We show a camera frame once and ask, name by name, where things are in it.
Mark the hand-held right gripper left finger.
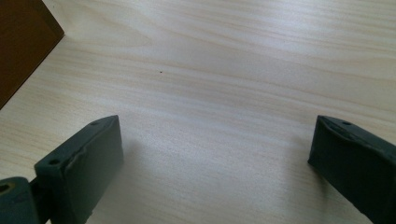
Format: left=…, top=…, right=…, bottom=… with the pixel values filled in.
left=34, top=115, right=124, bottom=224

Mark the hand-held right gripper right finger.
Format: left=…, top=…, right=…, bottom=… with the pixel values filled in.
left=307, top=115, right=396, bottom=224

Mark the brown wooden box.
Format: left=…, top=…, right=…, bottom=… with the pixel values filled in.
left=0, top=0, right=65, bottom=110

